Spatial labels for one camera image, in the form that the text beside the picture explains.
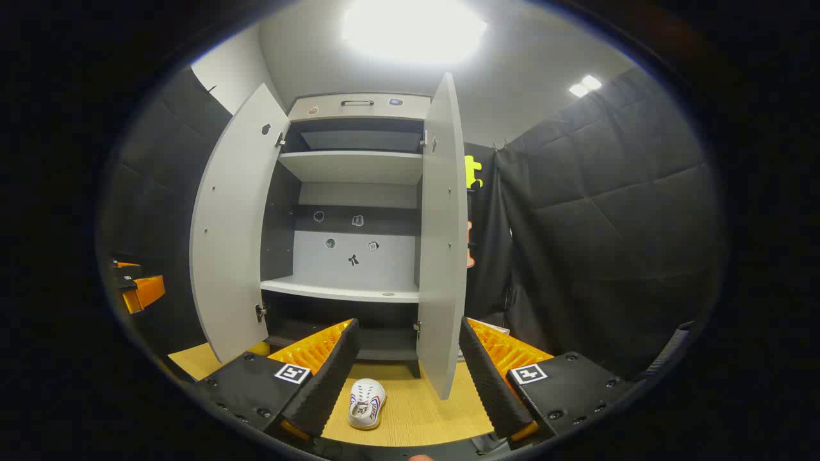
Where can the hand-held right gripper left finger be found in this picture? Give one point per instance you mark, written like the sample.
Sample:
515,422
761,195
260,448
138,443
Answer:
327,384

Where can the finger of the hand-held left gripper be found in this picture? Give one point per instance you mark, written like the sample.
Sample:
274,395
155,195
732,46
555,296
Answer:
127,264
148,292

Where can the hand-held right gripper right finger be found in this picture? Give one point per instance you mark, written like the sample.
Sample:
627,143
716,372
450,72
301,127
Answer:
487,384

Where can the white canvas shoe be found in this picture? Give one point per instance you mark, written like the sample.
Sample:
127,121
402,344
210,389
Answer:
366,400

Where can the grey cabinet door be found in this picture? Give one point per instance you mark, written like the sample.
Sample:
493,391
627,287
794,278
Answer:
442,256
237,224

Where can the grey shoe cabinet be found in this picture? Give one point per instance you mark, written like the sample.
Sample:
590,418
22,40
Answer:
352,166

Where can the white flat box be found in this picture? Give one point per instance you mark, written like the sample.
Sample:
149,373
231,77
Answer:
501,330

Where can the yellow round object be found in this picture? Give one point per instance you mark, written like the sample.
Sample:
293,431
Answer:
259,349

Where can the small ceiling light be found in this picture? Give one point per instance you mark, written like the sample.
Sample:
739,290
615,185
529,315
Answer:
585,86

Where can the large ceiling light panel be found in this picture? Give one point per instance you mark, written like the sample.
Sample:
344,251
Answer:
413,29

